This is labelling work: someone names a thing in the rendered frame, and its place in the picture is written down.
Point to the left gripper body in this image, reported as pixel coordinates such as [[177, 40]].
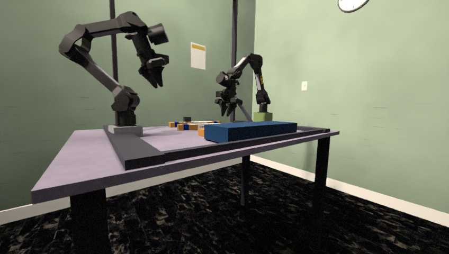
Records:
[[232, 97]]

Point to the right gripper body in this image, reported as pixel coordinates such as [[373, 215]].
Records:
[[145, 54]]

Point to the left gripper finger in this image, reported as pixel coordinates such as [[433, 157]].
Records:
[[223, 108], [230, 108]]

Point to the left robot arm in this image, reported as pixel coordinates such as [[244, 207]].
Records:
[[227, 79]]

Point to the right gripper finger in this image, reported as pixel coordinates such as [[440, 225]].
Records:
[[150, 79], [157, 75]]

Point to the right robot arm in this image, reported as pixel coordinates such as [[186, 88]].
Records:
[[131, 24]]

